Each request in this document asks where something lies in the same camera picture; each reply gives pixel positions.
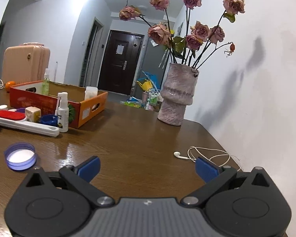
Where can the beige cube block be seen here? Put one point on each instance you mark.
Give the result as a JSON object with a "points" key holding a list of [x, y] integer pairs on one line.
{"points": [[33, 114]]}

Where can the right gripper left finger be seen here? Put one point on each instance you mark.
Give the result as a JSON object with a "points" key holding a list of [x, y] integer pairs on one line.
{"points": [[78, 178]]}

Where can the orange fruit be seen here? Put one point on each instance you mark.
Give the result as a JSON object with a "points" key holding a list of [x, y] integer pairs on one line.
{"points": [[8, 85]]}

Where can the small white spray bottle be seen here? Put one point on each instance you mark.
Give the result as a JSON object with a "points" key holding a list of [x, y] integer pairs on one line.
{"points": [[62, 112]]}

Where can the dark blue lid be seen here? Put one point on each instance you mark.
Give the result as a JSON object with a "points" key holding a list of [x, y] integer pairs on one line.
{"points": [[50, 120]]}

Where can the pink ribbed suitcase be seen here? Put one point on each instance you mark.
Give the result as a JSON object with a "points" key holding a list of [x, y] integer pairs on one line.
{"points": [[25, 63]]}

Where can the white wired earphones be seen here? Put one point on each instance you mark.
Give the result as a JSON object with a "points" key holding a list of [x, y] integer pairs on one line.
{"points": [[219, 154]]}

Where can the white red lint brush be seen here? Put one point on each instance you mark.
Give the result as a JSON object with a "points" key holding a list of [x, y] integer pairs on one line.
{"points": [[18, 121]]}

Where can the red orange cardboard box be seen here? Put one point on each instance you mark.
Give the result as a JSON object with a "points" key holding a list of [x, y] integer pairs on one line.
{"points": [[80, 110]]}

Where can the translucent plastic container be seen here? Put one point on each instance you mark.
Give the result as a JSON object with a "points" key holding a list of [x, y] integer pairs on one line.
{"points": [[90, 92]]}

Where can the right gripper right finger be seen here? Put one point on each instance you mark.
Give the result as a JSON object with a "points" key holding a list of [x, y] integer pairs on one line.
{"points": [[217, 179]]}

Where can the floor clutter of toys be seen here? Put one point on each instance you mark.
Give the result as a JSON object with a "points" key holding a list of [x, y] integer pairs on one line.
{"points": [[151, 99]]}

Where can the white bottle cap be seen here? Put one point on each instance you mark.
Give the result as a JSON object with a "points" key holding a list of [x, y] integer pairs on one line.
{"points": [[3, 107]]}

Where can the green liquid spray bottle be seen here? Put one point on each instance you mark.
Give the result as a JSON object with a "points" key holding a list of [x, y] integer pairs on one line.
{"points": [[46, 82]]}

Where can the grey refrigerator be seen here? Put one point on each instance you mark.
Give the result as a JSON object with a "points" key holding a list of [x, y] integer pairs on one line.
{"points": [[154, 62]]}

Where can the pink ceramic vase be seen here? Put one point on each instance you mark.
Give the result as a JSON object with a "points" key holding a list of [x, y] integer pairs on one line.
{"points": [[177, 92]]}

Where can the purple plastic lid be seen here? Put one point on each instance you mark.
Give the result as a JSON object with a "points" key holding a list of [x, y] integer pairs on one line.
{"points": [[20, 110]]}

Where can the dried pink roses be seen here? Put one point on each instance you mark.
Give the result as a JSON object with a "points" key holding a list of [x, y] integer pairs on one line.
{"points": [[198, 37]]}

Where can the dark brown entrance door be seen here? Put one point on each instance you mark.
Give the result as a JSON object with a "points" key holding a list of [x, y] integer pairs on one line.
{"points": [[120, 62]]}

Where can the blue translucent lid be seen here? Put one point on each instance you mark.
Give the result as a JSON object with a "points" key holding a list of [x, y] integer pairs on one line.
{"points": [[20, 156]]}

